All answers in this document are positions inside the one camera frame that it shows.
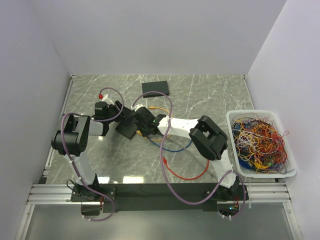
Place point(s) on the black TP-Link network switch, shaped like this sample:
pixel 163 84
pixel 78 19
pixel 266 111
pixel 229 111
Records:
pixel 127 127

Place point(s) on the aluminium rail frame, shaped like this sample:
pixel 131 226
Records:
pixel 153 213

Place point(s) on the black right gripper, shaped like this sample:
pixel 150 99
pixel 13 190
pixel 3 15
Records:
pixel 138 125

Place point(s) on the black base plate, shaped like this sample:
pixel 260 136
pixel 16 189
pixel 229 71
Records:
pixel 158 197

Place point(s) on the black Mercury network switch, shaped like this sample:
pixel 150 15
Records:
pixel 152 89

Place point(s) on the white plastic basket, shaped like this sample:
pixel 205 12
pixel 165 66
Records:
pixel 260 145

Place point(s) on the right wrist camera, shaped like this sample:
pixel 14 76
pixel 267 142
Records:
pixel 136 107

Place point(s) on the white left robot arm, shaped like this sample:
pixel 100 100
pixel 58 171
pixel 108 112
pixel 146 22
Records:
pixel 71 139

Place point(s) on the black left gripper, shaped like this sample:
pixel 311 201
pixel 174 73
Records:
pixel 126 112

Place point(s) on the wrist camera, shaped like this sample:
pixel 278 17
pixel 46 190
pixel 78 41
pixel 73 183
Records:
pixel 136 107
pixel 105 98

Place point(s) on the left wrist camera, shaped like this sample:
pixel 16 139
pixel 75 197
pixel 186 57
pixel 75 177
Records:
pixel 105 98

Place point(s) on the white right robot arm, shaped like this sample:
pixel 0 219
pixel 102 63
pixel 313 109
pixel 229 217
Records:
pixel 208 138

